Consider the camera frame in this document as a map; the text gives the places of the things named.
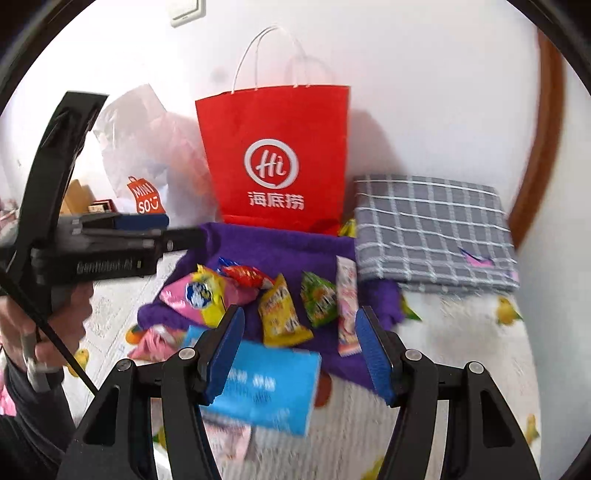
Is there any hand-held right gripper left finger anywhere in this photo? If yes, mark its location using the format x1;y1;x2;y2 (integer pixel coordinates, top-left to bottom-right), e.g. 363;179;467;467
55;305;246;480

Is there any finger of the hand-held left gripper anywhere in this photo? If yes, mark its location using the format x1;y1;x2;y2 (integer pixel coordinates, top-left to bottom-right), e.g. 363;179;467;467
152;226;205;254
69;213;170;245

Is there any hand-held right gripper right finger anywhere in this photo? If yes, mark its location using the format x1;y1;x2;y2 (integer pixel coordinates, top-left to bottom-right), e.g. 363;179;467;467
355;305;541;480

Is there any light blue packet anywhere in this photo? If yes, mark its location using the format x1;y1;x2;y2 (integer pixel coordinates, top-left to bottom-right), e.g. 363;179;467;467
182;325;322;437

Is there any green snack packet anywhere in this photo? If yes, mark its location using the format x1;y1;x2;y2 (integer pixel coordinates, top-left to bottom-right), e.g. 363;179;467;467
300;271;339;329

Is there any person's left forearm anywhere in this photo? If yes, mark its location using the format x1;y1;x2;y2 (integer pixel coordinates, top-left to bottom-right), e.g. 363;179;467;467
0;351;77;480

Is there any person's left hand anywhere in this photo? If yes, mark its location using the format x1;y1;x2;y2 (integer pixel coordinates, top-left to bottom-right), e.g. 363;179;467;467
0;281;95;374

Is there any pink and yellow snack packet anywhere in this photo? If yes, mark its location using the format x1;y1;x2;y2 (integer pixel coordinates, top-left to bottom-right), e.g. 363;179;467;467
159;264;241;329

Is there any long pink white snack packet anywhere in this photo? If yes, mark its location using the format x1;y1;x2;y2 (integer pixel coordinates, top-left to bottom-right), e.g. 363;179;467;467
335;255;361;357

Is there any white plastic bag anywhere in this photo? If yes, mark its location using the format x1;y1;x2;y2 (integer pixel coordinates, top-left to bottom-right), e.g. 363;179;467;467
92;83;222;227

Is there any wooden bed headboard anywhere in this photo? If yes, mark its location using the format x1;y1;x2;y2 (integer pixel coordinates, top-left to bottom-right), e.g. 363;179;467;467
60;180;93;215

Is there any red snack packet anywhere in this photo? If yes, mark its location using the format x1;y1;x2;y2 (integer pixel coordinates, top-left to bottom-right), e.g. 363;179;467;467
217;256;275;291

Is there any pale pink packet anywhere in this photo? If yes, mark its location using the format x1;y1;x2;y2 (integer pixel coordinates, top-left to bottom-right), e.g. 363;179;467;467
201;411;252;462

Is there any fruit print bed sheet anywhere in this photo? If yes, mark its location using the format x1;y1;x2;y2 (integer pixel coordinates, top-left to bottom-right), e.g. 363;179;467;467
46;222;546;480

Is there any purple towel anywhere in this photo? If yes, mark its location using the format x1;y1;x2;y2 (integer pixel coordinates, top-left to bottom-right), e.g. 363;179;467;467
137;222;404;393

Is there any red paper bag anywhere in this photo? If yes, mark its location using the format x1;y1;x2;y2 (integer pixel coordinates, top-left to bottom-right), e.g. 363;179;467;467
195;25;352;237

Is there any grey plaid folded cloth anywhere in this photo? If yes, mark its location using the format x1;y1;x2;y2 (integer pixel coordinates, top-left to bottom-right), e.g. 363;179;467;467
353;173;520;294

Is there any black cable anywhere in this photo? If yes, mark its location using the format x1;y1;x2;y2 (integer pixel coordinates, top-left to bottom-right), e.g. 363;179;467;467
0;268;99;397

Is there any white wall switch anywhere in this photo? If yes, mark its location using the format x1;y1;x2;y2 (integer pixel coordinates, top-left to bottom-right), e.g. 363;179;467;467
168;0;206;27

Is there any brown wooden door frame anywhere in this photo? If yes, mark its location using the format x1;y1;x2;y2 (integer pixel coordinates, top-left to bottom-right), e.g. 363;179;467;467
510;28;566;250

